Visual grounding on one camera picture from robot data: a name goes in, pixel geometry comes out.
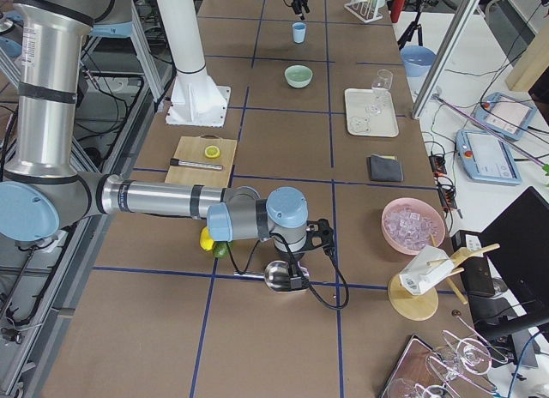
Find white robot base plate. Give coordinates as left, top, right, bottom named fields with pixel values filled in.
left=157, top=0, right=231, bottom=127

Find cream bear serving tray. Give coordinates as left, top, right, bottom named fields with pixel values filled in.
left=344, top=88, right=399, bottom=138

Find wooden stand round base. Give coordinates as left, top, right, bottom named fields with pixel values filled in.
left=388, top=244, right=500, bottom=321

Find wooden cutting board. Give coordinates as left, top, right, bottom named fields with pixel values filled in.
left=165, top=136, right=238, bottom=187

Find black camera tripod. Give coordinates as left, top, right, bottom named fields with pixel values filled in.
left=397, top=0, right=425, bottom=51

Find white paper carton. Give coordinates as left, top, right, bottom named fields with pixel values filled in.
left=398, top=245, right=454, bottom=296

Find red cylinder bottle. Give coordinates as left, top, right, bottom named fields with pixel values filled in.
left=390, top=0, right=406, bottom=23

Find blue teach pendant far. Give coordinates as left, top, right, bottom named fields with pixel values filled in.
left=473, top=92, right=537, bottom=141

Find small yellow lemon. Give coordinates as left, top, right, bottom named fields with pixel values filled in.
left=199, top=226, right=215, bottom=251

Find folded grey cloth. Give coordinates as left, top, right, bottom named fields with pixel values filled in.
left=367, top=154, right=403, bottom=182

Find white wire cup rack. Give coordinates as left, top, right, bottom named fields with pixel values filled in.
left=344, top=0, right=385, bottom=24

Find pink bowl of ice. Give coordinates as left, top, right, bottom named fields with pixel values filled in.
left=381, top=197, right=446, bottom=255

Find blue bowl with fork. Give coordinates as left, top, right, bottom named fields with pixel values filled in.
left=401, top=45, right=437, bottom=77

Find halved lemon slice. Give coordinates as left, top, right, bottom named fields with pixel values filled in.
left=204, top=145, right=221, bottom=160

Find hanging wine glasses rack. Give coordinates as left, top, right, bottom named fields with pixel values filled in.
left=378, top=310, right=510, bottom=397

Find green ceramic bowl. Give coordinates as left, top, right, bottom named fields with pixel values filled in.
left=284, top=64, right=313, bottom=88

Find green lime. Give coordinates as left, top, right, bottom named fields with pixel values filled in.
left=212, top=241, right=232, bottom=259

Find metal ice scoop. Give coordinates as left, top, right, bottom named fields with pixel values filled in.
left=234, top=260, right=310, bottom=292

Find black monitor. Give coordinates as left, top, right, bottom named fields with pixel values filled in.
left=477, top=186, right=548, bottom=341

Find light blue plastic cup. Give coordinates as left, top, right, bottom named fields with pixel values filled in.
left=292, top=22, right=307, bottom=44

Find blue teach pendant near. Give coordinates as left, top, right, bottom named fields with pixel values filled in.
left=455, top=130, right=522, bottom=185

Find steel cylinder tool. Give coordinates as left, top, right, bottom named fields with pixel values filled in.
left=169, top=158, right=224, bottom=171

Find clear wine glass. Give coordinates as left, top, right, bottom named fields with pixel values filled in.
left=365, top=69, right=393, bottom=116

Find blue teach pendant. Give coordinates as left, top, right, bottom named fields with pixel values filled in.
left=455, top=130, right=522, bottom=185
left=473, top=92, right=537, bottom=141

